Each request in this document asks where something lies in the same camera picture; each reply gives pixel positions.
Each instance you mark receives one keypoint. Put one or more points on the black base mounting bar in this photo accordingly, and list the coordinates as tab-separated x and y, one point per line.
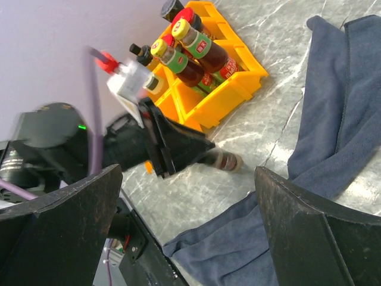
143	261

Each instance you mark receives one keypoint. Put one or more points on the black lid spice jar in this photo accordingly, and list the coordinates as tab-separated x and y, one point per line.
170	9

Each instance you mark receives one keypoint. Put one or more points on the red label sauce bottle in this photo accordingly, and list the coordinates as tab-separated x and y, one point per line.
187	70

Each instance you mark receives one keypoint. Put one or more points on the yellow compartment bin tray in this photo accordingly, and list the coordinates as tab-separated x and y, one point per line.
190	108

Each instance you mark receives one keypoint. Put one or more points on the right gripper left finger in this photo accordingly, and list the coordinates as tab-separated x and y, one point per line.
57	238

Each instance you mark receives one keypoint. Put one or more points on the red lid sauce jar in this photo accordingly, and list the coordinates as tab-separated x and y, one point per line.
193	19
170	40

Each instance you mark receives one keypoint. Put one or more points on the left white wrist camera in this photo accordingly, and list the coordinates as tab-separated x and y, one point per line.
126	84

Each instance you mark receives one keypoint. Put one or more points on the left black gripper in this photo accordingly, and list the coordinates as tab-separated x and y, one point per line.
170	148

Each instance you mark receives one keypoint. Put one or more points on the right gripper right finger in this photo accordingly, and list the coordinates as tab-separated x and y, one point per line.
313	240

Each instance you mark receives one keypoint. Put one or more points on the green label sauce bottle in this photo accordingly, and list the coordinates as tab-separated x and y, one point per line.
211	56

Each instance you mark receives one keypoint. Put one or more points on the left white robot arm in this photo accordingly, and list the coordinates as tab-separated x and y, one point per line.
53	144

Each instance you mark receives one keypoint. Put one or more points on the small black pepper bottle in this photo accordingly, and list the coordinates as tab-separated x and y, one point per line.
223	160

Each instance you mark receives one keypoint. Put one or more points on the dark blue cloth towel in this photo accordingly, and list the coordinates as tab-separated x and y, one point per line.
339	133

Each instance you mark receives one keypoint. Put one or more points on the black cap salt grinder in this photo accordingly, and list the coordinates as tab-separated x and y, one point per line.
142	54

